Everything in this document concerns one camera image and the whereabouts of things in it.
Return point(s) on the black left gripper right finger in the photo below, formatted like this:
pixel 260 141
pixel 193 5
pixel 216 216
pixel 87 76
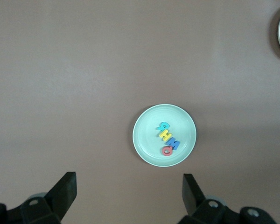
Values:
pixel 196 205

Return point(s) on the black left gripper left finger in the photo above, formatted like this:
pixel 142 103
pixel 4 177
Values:
pixel 58 200

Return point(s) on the pink letter Q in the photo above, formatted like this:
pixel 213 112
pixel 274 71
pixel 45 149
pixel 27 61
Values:
pixel 163 151

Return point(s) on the large blue letter M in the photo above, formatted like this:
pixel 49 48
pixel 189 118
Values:
pixel 175 142

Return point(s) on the yellow letter H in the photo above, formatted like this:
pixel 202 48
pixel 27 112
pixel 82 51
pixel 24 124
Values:
pixel 165 135

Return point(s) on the teal foam letter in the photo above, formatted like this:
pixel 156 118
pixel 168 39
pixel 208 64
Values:
pixel 164 125

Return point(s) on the green plate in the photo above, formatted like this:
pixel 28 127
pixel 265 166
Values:
pixel 149 130

